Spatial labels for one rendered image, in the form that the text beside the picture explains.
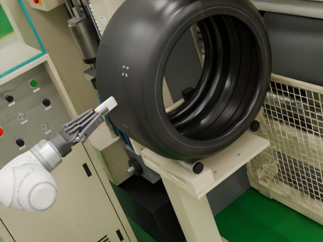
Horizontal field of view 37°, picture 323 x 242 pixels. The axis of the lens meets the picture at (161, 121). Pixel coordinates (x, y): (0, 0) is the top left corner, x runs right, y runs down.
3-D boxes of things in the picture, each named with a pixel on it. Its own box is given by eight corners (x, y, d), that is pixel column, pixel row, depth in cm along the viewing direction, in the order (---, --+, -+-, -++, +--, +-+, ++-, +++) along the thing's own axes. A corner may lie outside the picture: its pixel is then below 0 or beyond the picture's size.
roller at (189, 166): (152, 134, 198) (147, 144, 198) (143, 131, 195) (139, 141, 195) (206, 164, 170) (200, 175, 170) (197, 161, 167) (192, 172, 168)
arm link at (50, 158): (25, 145, 145) (41, 133, 146) (42, 166, 150) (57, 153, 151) (36, 155, 138) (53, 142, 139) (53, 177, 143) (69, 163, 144)
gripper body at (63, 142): (53, 144, 140) (78, 124, 143) (42, 135, 147) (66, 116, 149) (66, 162, 144) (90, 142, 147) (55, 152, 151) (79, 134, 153)
